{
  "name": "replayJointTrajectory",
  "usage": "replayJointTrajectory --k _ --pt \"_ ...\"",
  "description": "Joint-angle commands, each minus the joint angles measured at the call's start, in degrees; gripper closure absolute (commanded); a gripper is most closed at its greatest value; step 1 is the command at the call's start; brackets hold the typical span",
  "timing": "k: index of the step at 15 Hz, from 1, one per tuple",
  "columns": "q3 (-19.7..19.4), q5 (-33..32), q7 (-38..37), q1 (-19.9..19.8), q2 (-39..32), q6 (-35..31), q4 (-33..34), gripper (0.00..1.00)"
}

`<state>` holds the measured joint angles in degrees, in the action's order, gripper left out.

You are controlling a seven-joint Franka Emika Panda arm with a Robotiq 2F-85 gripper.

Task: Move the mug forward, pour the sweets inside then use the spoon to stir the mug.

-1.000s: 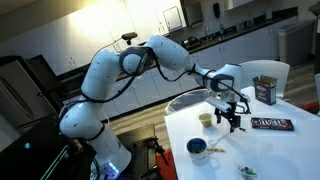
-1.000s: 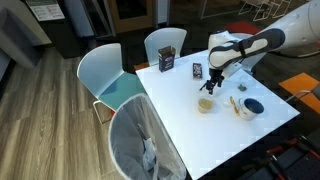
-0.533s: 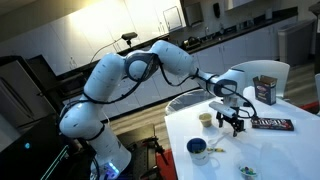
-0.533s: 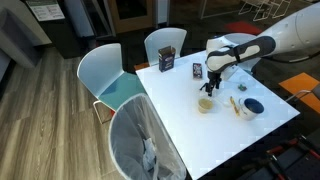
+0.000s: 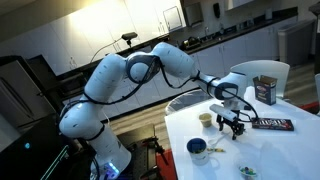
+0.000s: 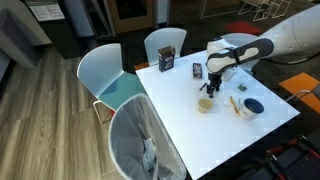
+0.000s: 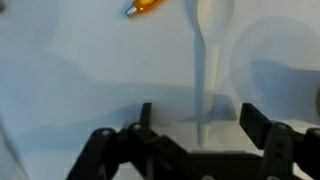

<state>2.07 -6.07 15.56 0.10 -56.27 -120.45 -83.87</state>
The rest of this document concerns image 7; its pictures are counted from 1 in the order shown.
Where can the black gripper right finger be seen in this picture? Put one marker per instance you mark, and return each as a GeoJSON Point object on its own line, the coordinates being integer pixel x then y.
{"type": "Point", "coordinates": [290, 150]}

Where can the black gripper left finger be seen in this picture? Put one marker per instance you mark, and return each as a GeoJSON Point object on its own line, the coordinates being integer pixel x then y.
{"type": "Point", "coordinates": [133, 153]}

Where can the white plastic spoon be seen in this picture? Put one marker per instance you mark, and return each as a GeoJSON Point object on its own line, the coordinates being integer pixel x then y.
{"type": "Point", "coordinates": [210, 66]}

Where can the yellow orange pen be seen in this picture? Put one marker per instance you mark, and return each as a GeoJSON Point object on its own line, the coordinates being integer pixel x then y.
{"type": "Point", "coordinates": [143, 6]}

